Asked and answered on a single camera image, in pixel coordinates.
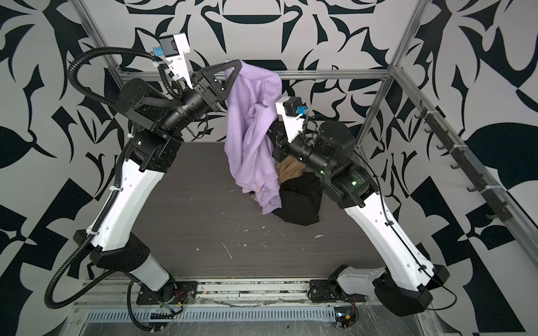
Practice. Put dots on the tan beige cloth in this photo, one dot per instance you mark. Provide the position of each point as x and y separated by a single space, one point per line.
289 168

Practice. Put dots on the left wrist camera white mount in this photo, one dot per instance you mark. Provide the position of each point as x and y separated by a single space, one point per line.
173 48

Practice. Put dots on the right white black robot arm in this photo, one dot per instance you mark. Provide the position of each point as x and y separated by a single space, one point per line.
404 284

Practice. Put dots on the purple cloth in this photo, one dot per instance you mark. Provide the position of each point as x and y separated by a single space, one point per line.
251 107

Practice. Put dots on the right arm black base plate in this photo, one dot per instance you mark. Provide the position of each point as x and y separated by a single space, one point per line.
324 290

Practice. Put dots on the aluminium cage frame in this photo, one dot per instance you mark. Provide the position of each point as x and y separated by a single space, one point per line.
365 64

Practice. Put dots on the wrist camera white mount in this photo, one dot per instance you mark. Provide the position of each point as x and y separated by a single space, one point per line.
293 113
173 48

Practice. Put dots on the white slotted cable duct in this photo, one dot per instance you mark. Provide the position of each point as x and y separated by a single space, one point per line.
240 314

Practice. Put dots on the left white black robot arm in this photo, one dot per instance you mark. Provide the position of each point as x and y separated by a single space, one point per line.
148 156

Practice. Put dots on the small green circuit board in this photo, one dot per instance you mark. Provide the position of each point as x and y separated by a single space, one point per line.
345 317

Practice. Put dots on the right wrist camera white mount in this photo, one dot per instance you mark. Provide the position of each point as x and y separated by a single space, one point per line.
293 113

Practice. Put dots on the black cloth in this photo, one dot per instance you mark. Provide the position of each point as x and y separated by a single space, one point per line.
301 199

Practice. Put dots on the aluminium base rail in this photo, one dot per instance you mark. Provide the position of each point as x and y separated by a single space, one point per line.
241 292

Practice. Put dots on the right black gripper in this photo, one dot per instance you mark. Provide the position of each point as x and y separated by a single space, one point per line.
286 149

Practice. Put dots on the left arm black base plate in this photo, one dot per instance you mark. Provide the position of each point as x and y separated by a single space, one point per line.
181 292

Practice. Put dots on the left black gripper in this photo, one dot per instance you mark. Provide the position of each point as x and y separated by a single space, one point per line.
204 89

